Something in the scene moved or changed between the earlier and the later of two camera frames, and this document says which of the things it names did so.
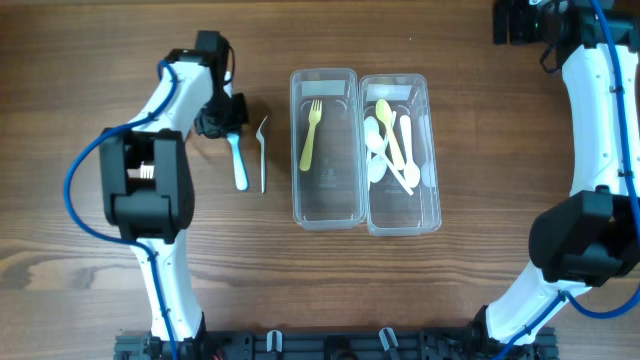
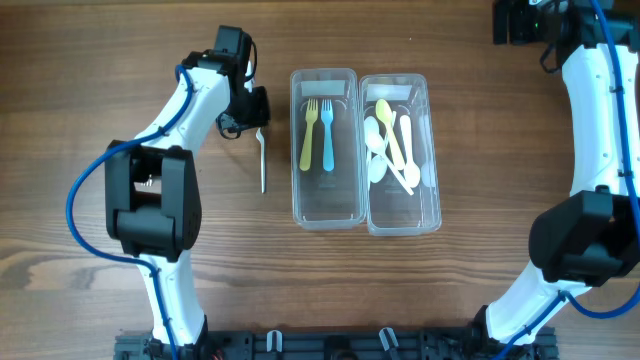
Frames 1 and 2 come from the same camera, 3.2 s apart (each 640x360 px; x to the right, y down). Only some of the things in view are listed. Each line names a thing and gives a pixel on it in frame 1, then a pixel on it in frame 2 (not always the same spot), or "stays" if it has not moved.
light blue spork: x=240 y=165 -> x=327 y=117
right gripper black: x=519 y=32 stays
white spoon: x=371 y=128 stays
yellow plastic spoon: x=385 y=115 stays
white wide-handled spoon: x=411 y=171 stays
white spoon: x=412 y=171 -> x=375 y=142
